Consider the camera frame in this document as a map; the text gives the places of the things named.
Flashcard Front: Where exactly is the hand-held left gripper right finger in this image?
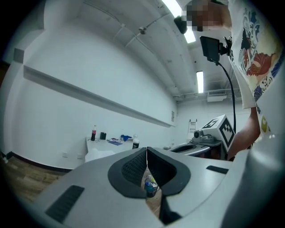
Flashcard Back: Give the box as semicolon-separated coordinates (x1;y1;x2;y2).
147;146;236;228

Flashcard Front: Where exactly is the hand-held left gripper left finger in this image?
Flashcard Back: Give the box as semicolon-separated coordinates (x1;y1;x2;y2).
33;147;164;228

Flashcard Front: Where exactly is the black head camera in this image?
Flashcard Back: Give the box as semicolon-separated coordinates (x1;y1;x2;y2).
173;15;188;34

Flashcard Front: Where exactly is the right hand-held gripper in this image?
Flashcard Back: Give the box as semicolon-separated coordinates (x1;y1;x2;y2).
170;114;236;160

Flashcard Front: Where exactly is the white step ladder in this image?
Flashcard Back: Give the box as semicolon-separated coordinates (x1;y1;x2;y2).
188;118;199;143

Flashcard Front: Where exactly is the person's head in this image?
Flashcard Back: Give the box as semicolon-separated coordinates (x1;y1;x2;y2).
181;0;232;32

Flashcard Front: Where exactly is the thick black cable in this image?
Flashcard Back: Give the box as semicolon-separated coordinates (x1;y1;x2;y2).
216;61;237;134

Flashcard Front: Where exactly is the dark soda bottle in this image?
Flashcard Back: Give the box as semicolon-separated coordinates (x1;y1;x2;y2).
90;125;98;142

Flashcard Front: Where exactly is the ceiling light panel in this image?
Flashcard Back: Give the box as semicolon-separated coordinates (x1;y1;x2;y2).
161;0;197;43
196;71;204;94

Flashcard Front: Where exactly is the person's right forearm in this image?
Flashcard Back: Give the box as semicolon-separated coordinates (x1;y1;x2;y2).
227;106;261;161

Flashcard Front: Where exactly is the black trash bin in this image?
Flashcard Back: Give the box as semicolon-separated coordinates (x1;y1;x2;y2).
144;175;159;198

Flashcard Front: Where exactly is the black chest monitor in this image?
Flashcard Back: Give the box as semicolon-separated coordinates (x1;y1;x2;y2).
199;35;233;65

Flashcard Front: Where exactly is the white air conditioner unit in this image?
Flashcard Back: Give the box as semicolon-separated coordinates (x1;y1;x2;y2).
206;90;228;103

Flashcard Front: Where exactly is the large white table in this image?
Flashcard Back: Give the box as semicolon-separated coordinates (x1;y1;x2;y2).
85;136;147;165

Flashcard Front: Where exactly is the person in white shirt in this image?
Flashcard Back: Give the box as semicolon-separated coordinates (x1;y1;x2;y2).
227;0;285;145

